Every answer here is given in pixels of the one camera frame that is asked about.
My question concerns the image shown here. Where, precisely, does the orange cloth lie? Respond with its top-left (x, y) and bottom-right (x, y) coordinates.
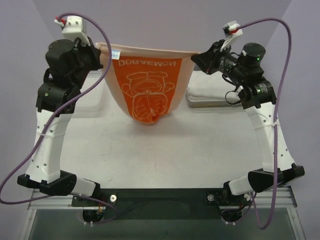
top-left (96, 42), bottom-right (195, 125)

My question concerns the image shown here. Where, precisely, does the white plastic mesh basket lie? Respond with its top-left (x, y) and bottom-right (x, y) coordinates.
top-left (74, 69), bottom-right (106, 118)

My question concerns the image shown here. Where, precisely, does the white towels pile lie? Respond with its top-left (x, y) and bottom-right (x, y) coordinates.
top-left (186, 71), bottom-right (240, 103)

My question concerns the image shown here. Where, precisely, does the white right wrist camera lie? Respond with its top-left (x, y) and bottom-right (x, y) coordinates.
top-left (220, 21), bottom-right (243, 52)

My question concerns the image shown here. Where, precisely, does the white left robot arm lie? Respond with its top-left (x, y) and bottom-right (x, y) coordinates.
top-left (17, 37), bottom-right (103, 197)

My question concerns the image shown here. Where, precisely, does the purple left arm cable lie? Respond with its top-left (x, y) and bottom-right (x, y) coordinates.
top-left (0, 12), bottom-right (120, 223)

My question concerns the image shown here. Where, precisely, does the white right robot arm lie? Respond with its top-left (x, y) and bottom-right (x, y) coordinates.
top-left (191, 40), bottom-right (305, 196)

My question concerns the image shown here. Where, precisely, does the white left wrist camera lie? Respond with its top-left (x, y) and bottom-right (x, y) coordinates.
top-left (54, 15), bottom-right (91, 46)

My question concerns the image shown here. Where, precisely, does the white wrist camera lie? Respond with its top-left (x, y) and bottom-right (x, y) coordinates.
top-left (54, 15), bottom-right (91, 46)
top-left (220, 21), bottom-right (243, 52)

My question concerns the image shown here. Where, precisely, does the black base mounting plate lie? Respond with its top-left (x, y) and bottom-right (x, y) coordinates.
top-left (71, 188), bottom-right (251, 223)

